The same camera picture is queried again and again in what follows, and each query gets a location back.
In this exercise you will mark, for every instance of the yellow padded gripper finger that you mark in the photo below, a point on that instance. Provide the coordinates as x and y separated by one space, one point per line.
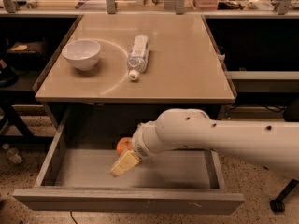
125 162

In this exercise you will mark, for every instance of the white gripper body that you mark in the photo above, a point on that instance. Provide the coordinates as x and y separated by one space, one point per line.
139 146

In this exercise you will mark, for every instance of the orange fruit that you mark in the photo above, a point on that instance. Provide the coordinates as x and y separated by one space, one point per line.
124 143

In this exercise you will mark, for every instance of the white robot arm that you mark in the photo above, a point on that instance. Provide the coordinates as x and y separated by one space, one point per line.
273 145

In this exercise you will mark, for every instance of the grey open top drawer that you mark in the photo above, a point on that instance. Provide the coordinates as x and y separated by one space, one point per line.
75 174

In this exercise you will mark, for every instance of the grey cabinet with beige top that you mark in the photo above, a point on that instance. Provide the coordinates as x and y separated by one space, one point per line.
117 71

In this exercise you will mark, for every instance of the clear plastic water bottle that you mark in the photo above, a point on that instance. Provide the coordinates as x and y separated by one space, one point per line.
137 60

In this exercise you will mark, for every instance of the white ceramic bowl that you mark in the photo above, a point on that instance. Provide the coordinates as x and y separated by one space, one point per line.
82 54

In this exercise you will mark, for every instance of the plastic bottle on floor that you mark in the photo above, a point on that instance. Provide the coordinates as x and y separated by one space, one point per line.
13 154

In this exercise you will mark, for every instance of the black side table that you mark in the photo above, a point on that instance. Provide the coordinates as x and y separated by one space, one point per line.
22 63

